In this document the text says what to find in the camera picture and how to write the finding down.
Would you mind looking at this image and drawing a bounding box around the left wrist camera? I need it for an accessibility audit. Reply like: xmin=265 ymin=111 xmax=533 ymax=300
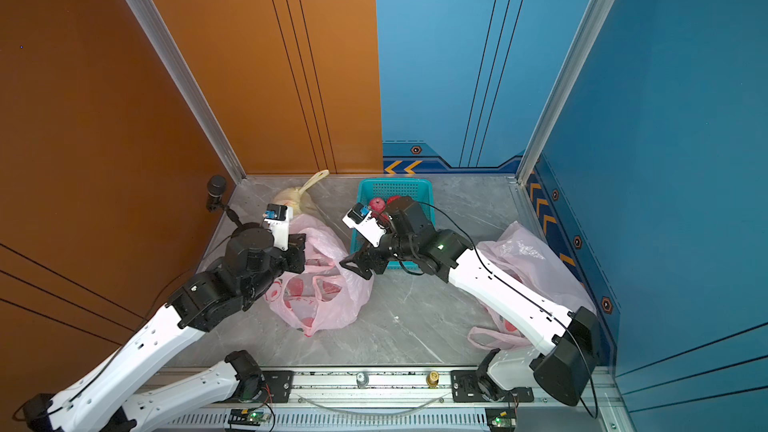
xmin=263 ymin=203 xmax=293 ymax=251

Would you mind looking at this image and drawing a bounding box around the black desktop microphone stand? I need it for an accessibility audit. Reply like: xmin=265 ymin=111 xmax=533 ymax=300
xmin=206 ymin=175 xmax=251 ymax=237

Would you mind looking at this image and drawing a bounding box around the pink plastic bag with hearts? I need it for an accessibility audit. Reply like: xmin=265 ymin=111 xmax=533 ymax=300
xmin=467 ymin=222 xmax=596 ymax=351

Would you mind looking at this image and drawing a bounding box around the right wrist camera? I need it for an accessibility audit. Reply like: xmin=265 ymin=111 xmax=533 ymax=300
xmin=342 ymin=196 xmax=433 ymax=247

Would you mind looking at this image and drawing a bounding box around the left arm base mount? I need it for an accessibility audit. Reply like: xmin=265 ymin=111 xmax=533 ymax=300
xmin=227 ymin=370 xmax=295 ymax=404

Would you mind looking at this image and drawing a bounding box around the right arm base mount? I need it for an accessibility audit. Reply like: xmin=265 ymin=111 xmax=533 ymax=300
xmin=450 ymin=370 xmax=534 ymax=404

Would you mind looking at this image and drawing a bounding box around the yellow knotted plastic bag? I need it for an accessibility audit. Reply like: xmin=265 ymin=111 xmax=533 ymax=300
xmin=272 ymin=169 xmax=330 ymax=219

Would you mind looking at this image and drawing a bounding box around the pink knotted plastic bag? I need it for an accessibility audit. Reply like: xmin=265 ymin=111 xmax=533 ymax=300
xmin=264 ymin=214 xmax=374 ymax=337

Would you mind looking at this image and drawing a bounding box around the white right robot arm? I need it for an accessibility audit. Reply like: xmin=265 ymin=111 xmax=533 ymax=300
xmin=340 ymin=230 xmax=600 ymax=406

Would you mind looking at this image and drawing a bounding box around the silver knob on rail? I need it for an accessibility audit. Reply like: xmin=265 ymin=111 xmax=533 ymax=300
xmin=355 ymin=372 xmax=369 ymax=389

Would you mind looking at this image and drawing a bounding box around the left green circuit board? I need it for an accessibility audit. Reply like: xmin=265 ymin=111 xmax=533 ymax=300
xmin=227 ymin=408 xmax=271 ymax=428

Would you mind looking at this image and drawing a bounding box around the brass knob on rail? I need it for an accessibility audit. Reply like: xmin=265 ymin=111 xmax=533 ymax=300
xmin=426 ymin=371 xmax=439 ymax=389

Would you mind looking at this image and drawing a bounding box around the right green circuit board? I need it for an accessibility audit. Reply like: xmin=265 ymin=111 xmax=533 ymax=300
xmin=485 ymin=408 xmax=517 ymax=432

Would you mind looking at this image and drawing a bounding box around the teal plastic basket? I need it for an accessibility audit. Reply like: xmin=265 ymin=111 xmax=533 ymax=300
xmin=350 ymin=176 xmax=436 ymax=273

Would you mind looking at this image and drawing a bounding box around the large pink-red ball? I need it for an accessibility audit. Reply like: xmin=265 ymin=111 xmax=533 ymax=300
xmin=368 ymin=197 xmax=387 ymax=214

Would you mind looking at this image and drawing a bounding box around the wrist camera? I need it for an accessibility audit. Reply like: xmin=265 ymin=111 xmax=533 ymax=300
xmin=263 ymin=203 xmax=293 ymax=251
xmin=342 ymin=196 xmax=433 ymax=247

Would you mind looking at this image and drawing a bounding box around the green circuit board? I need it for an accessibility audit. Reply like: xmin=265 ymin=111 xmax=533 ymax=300
xmin=485 ymin=408 xmax=517 ymax=432
xmin=227 ymin=408 xmax=271 ymax=428

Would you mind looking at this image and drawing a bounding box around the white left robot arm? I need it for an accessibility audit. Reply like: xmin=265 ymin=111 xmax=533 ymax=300
xmin=13 ymin=223 xmax=306 ymax=431

